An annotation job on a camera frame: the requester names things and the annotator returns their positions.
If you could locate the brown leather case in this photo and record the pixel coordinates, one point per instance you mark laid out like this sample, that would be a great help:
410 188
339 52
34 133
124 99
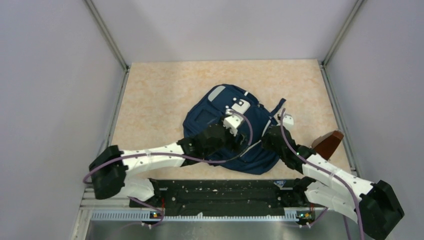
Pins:
327 144

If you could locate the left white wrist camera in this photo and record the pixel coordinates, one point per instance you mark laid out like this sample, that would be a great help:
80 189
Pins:
232 121

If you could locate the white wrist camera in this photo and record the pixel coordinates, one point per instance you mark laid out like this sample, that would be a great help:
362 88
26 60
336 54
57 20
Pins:
232 121
286 120

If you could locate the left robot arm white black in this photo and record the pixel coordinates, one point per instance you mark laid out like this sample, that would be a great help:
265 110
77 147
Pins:
112 170

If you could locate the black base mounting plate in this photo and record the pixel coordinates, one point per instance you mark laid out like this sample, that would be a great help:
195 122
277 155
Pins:
229 198

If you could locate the aluminium frame rail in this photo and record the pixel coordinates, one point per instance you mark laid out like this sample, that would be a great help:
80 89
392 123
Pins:
120 218

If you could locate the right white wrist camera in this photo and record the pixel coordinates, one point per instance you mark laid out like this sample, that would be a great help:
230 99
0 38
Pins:
286 120

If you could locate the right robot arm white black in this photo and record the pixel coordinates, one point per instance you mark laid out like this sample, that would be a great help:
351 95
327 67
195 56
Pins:
374 206

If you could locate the navy blue backpack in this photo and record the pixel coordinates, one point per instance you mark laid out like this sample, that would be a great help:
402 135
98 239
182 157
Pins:
246 121

